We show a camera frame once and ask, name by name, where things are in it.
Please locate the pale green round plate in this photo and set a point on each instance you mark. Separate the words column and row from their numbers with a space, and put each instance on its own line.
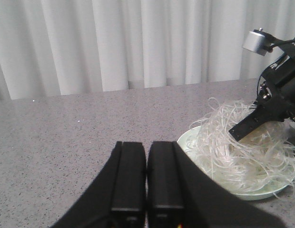
column 266, row 191

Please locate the silver cylindrical wrist camera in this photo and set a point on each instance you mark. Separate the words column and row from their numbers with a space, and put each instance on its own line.
column 258, row 41

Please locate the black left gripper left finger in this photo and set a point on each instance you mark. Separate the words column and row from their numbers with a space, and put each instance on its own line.
column 116, row 197

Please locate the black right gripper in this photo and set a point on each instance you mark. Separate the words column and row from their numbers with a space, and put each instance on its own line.
column 276, row 98

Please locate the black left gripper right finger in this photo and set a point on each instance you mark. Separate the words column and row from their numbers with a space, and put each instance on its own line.
column 180, row 195

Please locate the white pleated curtain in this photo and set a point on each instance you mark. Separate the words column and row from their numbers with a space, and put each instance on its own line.
column 63, row 47

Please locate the translucent white vermicelli bundle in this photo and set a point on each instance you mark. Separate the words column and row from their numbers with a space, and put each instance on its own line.
column 262, row 160

